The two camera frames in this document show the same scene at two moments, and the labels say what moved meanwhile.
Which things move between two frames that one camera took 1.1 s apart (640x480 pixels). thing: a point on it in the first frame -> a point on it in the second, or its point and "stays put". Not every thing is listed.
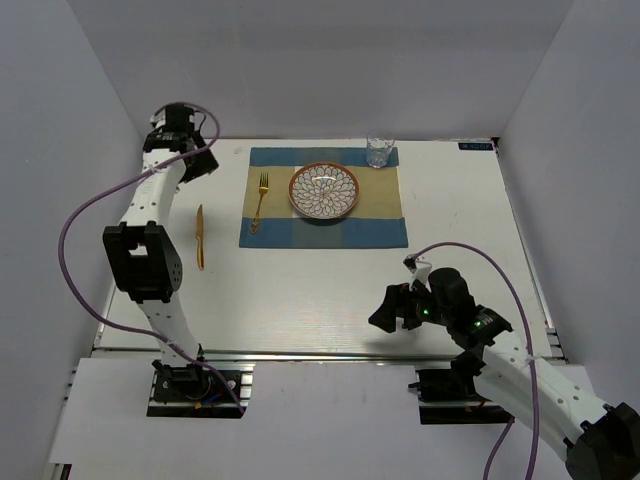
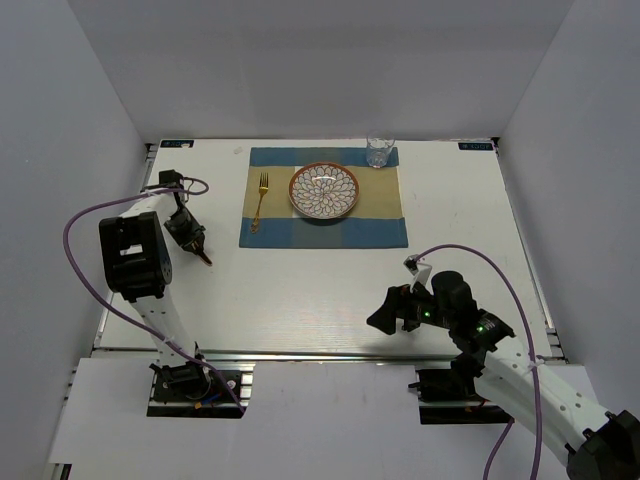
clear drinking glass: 379,144 stays put
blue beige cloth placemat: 270,221 stays put
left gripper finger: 199,165 -> 197,247
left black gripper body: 198,142 -> 185,228
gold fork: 263,187 stays put
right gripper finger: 395,305 stays put
